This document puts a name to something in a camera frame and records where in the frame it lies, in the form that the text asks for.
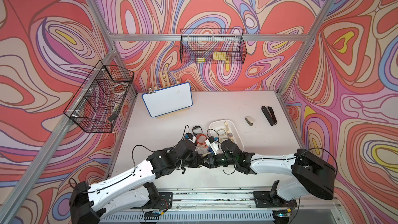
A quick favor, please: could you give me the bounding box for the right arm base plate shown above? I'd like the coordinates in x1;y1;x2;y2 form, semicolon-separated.
253;191;297;209

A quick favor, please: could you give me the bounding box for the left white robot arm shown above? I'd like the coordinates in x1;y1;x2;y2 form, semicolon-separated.
69;139;201;224

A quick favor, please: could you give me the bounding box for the wooden easel stand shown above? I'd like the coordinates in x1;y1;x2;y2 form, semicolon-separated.
149;71;191;120

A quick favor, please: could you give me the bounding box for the black band watch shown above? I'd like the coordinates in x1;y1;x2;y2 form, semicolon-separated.
192;125;203;135

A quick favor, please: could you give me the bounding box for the blue framed whiteboard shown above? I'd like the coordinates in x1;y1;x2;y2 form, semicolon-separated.
141;82;194;118

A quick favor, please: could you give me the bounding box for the beige strap watch long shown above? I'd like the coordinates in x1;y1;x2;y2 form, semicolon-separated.
224;122;230;135

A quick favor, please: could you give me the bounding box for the black wire basket back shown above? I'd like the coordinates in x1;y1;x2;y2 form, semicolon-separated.
180;28;247;64

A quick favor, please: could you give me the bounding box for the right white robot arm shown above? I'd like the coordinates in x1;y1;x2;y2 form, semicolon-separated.
199;140;337;201

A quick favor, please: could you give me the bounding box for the black stapler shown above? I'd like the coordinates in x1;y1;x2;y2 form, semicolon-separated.
261;106;277;126

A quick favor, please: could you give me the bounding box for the black wire basket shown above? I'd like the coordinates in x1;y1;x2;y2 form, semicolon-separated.
180;28;247;64
63;61;134;133

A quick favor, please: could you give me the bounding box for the black wire basket left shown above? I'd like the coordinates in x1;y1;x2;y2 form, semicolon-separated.
63;61;134;133

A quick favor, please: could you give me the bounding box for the yellow sticky note pad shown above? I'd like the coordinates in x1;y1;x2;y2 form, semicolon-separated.
212;51;227;61

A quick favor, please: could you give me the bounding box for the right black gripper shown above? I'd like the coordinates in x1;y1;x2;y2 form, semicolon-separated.
200;153;236;169

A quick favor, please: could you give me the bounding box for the white plastic storage tray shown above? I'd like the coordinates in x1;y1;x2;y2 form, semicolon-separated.
209;119;245;151

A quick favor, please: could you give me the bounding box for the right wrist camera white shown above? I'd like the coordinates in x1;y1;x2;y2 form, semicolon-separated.
206;136;219;155

